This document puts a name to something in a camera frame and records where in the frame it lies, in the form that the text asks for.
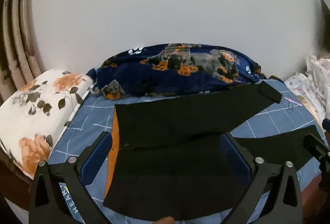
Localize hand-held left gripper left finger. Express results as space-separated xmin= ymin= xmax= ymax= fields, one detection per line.
xmin=29 ymin=131 xmax=114 ymax=224

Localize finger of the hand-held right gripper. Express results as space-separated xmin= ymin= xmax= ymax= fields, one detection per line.
xmin=303 ymin=133 xmax=330 ymax=166

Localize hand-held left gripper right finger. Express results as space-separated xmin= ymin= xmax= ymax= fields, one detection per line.
xmin=219 ymin=132 xmax=303 ymax=224

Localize black pants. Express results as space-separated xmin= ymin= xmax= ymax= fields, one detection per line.
xmin=103 ymin=79 xmax=320 ymax=222

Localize person's left hand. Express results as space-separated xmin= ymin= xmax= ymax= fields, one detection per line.
xmin=154 ymin=216 xmax=176 ymax=224

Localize blue checked bed sheet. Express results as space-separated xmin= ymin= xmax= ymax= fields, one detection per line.
xmin=49 ymin=79 xmax=328 ymax=224

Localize white dotted cloth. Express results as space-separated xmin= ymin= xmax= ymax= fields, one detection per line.
xmin=284 ymin=55 xmax=330 ymax=134

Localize white floral pillow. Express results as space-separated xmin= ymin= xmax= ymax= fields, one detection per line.
xmin=0 ymin=69 xmax=94 ymax=180

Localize navy dog print blanket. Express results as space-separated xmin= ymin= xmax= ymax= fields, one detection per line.
xmin=86 ymin=43 xmax=279 ymax=98

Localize dark brown furniture edge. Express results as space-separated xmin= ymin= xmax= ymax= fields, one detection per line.
xmin=319 ymin=0 xmax=330 ymax=46

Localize beige curtain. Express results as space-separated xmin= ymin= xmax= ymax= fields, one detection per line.
xmin=0 ymin=0 xmax=47 ymax=106

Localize dark wooden bed frame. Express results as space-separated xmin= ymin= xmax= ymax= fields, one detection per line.
xmin=0 ymin=148 xmax=32 ymax=211

